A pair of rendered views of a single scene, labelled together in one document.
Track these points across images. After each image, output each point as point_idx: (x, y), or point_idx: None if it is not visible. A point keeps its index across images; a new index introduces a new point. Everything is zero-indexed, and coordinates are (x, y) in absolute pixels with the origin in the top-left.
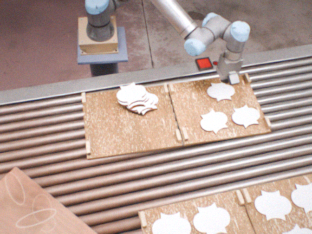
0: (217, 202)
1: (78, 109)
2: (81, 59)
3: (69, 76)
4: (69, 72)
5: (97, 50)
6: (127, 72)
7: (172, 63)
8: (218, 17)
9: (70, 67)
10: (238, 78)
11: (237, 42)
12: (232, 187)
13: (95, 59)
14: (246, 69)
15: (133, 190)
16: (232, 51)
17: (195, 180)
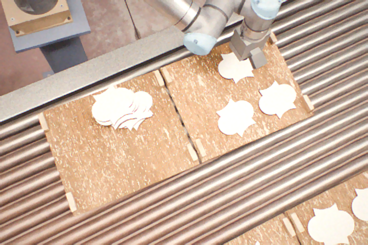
0: (260, 238)
1: (40, 136)
2: (19, 44)
3: (4, 24)
4: (1, 17)
5: (40, 25)
6: (85, 1)
7: None
8: None
9: (0, 9)
10: (264, 57)
11: (263, 21)
12: (276, 210)
13: (41, 40)
14: None
15: (148, 244)
16: (255, 30)
17: (226, 211)
